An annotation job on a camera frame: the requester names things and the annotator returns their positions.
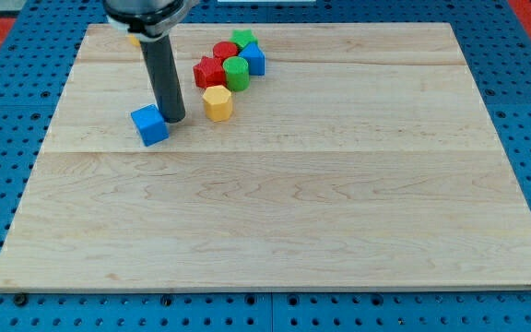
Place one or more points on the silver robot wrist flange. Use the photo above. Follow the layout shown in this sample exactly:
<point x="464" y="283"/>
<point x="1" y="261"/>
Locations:
<point x="148" y="20"/>

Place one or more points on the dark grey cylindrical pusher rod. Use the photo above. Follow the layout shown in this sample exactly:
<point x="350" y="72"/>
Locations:
<point x="163" y="76"/>

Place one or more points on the yellow hexagon block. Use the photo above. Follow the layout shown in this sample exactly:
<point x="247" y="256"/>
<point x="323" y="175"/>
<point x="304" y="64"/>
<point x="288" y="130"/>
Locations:
<point x="218" y="104"/>

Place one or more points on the yellow block behind arm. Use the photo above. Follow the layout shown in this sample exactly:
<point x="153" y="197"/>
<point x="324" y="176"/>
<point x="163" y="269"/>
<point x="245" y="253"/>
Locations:
<point x="133" y="40"/>

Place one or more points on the red pentagon block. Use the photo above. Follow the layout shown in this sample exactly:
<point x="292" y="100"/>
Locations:
<point x="209" y="72"/>

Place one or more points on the red cylinder block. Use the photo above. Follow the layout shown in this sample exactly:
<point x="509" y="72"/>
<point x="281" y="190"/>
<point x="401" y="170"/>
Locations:
<point x="223" y="50"/>

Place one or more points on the blue wooden cube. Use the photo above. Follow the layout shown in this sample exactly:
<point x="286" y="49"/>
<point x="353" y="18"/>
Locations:
<point x="150" y="125"/>

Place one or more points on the green cylinder block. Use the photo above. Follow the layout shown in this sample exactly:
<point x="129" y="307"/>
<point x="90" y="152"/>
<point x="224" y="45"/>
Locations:
<point x="237" y="73"/>

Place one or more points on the green star block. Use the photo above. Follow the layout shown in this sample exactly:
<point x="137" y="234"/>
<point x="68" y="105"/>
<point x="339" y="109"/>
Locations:
<point x="242" y="38"/>

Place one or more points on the blue house-shaped block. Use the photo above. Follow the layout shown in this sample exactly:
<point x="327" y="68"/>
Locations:
<point x="255" y="58"/>

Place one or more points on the light wooden board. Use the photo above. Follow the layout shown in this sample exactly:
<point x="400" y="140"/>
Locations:
<point x="363" y="160"/>

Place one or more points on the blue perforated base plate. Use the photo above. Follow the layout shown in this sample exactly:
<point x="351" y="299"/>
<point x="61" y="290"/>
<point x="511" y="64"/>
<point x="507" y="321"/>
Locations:
<point x="35" y="61"/>

